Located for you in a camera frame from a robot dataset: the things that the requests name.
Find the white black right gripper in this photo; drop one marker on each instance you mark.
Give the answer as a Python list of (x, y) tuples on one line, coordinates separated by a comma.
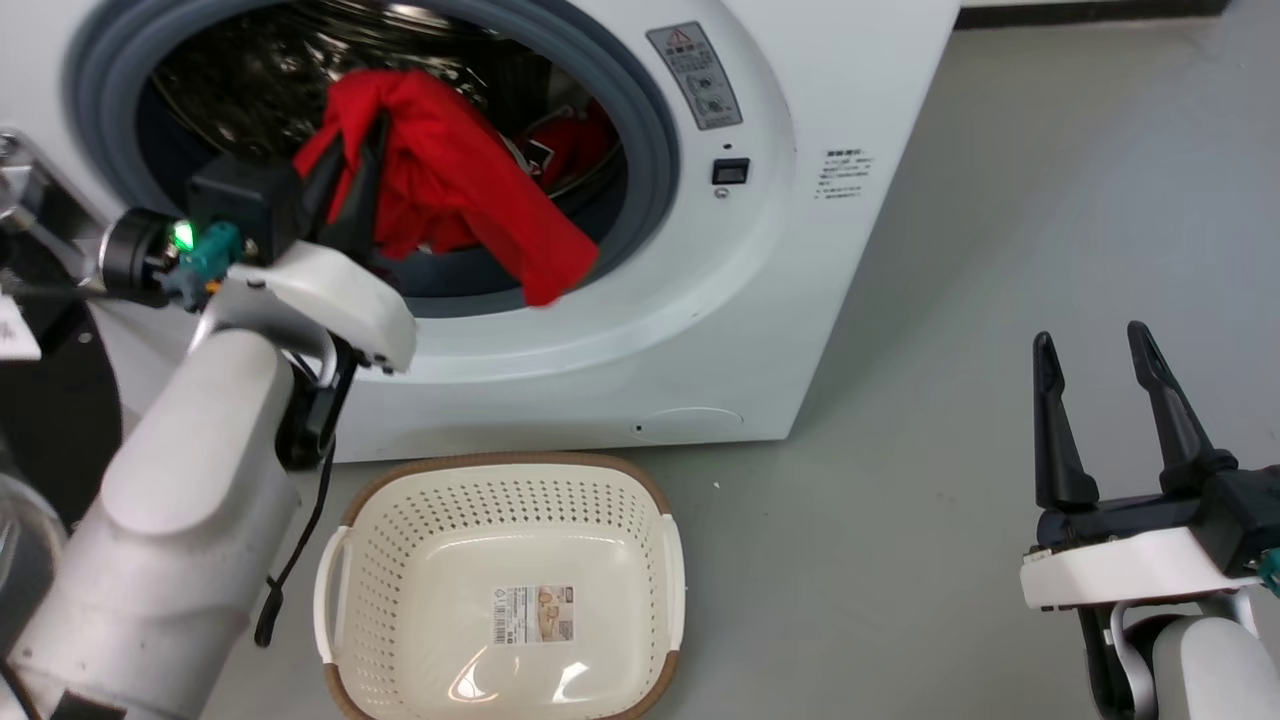
[(1120, 565)]

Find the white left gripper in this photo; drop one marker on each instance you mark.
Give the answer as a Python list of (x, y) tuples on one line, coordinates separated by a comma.
[(335, 300)]

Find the red cloth garment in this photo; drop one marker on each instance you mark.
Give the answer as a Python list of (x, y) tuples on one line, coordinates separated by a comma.
[(470, 180)]

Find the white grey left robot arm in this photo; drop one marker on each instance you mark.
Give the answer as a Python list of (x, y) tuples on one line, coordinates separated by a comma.
[(170, 520)]

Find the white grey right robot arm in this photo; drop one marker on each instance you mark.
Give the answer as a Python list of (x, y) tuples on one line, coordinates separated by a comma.
[(1210, 670)]

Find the steel washing machine drum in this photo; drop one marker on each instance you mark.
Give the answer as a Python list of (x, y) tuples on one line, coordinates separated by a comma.
[(250, 70)]

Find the washing machine glass door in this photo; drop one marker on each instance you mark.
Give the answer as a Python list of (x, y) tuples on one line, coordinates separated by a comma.
[(55, 400)]

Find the white front-load washing machine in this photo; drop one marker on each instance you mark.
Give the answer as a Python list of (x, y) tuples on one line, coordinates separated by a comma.
[(760, 300)]

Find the cream perforated laundry basket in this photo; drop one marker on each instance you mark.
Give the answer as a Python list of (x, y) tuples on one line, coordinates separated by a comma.
[(420, 560)]

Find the paper basket label sticker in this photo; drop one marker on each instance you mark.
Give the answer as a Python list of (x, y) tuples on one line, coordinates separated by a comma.
[(533, 614)]

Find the black cylinder with green light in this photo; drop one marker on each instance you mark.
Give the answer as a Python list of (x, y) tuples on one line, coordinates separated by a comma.
[(135, 255)]

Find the small red garment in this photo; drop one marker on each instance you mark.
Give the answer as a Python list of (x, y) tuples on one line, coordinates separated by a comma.
[(575, 145)]

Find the grey rubber door gasket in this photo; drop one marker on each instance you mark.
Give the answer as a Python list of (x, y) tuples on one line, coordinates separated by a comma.
[(655, 170)]

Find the grey warning sticker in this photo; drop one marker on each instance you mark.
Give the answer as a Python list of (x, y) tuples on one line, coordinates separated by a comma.
[(695, 75)]

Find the printed text label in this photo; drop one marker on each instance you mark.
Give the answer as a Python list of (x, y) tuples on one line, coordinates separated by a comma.
[(845, 175)]

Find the black door latch socket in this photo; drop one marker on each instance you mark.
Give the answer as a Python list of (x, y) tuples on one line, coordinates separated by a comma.
[(731, 171)]

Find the round drain filter cover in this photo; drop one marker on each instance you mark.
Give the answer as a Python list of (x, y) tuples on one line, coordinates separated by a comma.
[(690, 424)]

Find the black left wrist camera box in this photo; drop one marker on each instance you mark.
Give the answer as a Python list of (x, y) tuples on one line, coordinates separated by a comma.
[(245, 205)]

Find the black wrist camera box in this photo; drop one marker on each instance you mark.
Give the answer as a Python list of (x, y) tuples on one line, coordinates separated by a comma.
[(245, 205), (1245, 520)]

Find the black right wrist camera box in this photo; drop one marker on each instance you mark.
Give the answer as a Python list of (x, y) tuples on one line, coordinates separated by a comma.
[(1245, 520)]

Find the dark wall baseboard strip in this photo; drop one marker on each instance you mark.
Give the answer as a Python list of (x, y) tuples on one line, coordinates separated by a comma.
[(1090, 12)]

